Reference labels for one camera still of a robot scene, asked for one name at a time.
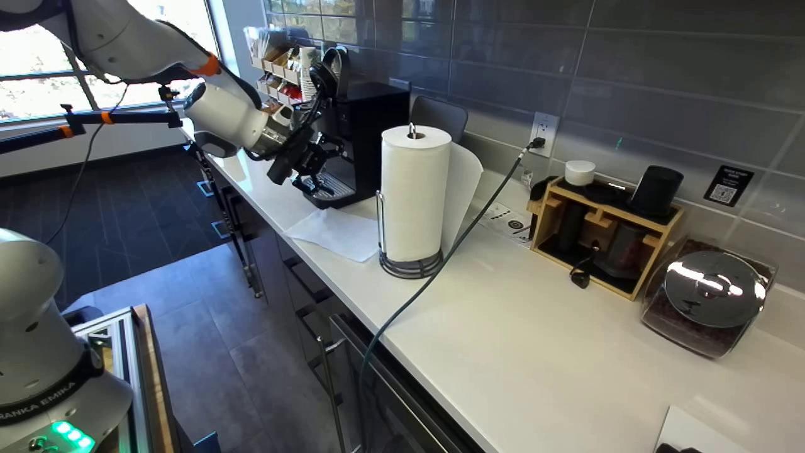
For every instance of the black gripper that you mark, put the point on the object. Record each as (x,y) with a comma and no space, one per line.
(306,151)

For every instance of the white paper towel roll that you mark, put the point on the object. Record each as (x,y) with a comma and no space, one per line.
(465,177)

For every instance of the dark metal towel holder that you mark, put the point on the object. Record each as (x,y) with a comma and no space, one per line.
(412,266)

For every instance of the torn paper towel sheet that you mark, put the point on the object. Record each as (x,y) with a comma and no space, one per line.
(340,233)

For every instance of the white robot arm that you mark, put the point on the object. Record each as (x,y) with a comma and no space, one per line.
(53,386)

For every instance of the black Keurig coffee maker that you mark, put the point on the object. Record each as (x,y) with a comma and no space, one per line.
(340,147)

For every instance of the white cup on organizer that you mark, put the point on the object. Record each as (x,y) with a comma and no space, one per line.
(579,172)

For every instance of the wooden coffee accessory organizer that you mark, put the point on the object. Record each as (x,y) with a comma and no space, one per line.
(598,235)

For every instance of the white wall outlet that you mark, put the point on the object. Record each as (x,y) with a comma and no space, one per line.
(545,128)

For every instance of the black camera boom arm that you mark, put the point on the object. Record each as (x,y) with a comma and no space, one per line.
(74,123)

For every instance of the small black wall sign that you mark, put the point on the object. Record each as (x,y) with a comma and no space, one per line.
(729,184)

